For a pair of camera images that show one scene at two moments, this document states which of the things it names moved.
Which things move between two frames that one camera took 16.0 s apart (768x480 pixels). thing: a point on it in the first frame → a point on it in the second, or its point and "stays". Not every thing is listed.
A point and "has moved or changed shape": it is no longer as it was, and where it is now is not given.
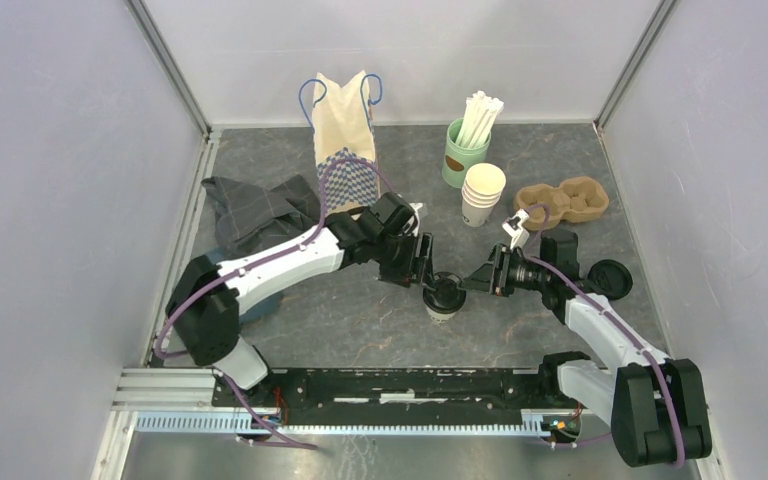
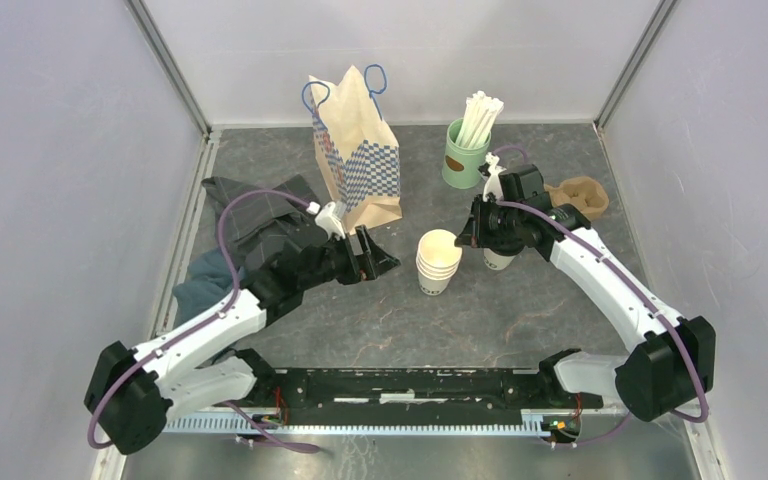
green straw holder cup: (456, 159) stays
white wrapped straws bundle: (479, 120) stays
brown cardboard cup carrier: (578, 199) stays
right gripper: (492, 277) → (474, 235)
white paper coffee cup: (439, 317) has moved or changed shape
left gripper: (406, 275) → (373, 261)
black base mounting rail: (529, 391) stays
